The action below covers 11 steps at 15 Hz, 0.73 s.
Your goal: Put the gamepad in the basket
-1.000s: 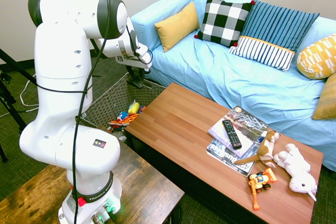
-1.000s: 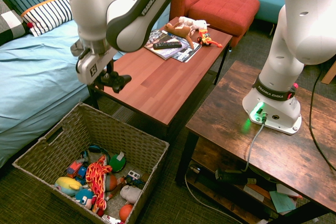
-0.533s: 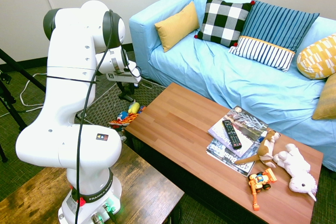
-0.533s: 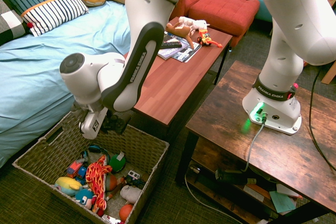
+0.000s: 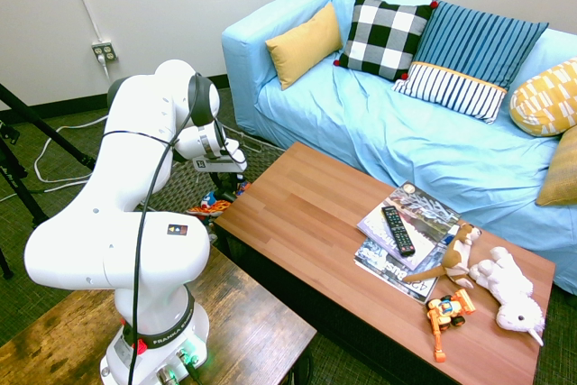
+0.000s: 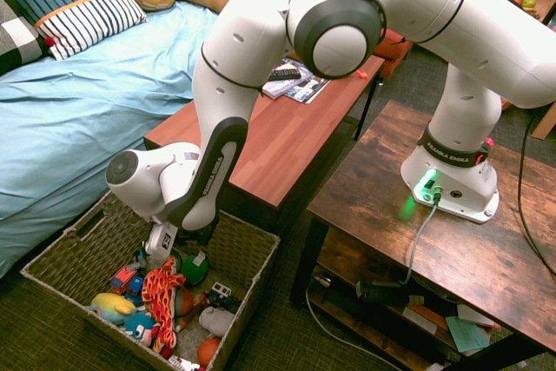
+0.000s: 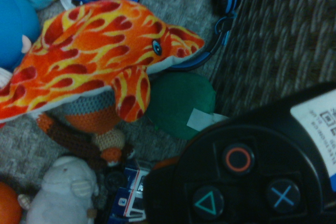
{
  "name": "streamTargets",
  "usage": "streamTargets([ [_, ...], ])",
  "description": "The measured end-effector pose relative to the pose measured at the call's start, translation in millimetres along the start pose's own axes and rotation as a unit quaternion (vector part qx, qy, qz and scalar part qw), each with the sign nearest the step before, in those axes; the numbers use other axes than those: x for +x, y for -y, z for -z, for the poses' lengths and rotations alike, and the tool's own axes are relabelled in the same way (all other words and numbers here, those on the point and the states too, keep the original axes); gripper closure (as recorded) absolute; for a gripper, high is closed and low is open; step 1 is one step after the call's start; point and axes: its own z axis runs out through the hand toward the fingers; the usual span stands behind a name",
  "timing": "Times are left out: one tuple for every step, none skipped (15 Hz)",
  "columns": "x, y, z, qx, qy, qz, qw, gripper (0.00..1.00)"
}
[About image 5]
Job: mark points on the white plush unicorn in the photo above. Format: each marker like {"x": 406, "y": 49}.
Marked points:
{"x": 509, "y": 288}

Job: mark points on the light blue sofa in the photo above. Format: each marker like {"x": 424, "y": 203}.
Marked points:
{"x": 387, "y": 132}

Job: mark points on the brown white plush dog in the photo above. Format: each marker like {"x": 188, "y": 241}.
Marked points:
{"x": 457, "y": 250}

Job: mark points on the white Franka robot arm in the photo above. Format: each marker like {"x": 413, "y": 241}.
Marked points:
{"x": 135, "y": 241}

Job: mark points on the magazine with white title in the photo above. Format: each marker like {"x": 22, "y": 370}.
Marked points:
{"x": 383, "y": 236}

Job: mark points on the wall power outlet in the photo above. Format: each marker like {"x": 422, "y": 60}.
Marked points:
{"x": 104, "y": 51}

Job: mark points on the black remote control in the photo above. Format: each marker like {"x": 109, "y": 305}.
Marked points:
{"x": 397, "y": 229}

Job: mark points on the grey woven basket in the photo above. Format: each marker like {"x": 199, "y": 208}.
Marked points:
{"x": 189, "y": 182}

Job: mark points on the yellow white patterned pillow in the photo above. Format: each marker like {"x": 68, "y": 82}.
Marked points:
{"x": 545, "y": 101}

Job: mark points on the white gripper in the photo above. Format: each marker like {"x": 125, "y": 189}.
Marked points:
{"x": 218, "y": 164}

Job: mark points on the magazine with snowy tree cover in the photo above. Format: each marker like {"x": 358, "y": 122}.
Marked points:
{"x": 430, "y": 218}

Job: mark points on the black camera tripod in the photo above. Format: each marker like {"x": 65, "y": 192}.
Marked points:
{"x": 18, "y": 168}

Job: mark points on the blue orange toy pile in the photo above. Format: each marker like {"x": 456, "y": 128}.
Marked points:
{"x": 242, "y": 187}

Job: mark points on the orange toy excavator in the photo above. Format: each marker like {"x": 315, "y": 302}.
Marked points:
{"x": 444, "y": 313}

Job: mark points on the mustard woven pillow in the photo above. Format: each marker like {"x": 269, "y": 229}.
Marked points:
{"x": 561, "y": 173}

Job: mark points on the white navy striped pillow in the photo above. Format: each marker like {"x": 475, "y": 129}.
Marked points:
{"x": 451, "y": 85}

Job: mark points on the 425 Business magazine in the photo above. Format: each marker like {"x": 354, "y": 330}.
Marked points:
{"x": 392, "y": 274}

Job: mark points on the blue box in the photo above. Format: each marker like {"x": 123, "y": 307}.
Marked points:
{"x": 208, "y": 199}

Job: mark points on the black white checkered pillow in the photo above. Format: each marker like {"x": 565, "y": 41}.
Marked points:
{"x": 383, "y": 35}

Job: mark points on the blue striped pillow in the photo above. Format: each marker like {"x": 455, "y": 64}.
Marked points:
{"x": 478, "y": 40}

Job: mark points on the plain yellow pillow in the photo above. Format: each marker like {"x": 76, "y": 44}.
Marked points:
{"x": 304, "y": 44}

